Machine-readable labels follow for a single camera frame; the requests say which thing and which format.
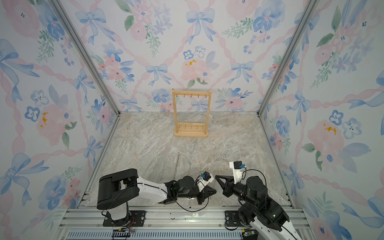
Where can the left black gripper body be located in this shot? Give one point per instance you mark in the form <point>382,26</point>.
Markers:
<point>201,197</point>

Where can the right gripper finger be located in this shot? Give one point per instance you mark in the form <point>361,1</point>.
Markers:
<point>225,181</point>
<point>228,192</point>

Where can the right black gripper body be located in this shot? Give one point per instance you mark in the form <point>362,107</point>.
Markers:
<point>239,189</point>

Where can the wooden jewelry display stand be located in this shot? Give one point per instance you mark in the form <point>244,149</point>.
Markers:
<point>195,121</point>

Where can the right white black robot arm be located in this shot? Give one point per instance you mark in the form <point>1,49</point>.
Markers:
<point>259,211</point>

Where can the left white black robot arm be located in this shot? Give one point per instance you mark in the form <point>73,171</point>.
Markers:
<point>115,190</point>

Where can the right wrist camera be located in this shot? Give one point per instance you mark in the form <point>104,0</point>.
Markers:
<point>238,169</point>

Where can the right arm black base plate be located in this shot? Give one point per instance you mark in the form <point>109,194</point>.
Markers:
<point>232,219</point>

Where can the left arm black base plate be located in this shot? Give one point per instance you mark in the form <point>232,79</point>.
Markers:
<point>131,219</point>

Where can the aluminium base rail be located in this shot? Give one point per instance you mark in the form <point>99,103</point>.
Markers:
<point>163,222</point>

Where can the left aluminium corner post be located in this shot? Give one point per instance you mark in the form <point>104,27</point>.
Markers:
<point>69,27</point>

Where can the aluminium corner post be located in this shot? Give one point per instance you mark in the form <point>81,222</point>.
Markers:
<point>69,27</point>
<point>291,47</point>

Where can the right aluminium corner post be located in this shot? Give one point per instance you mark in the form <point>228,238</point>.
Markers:
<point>291,47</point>

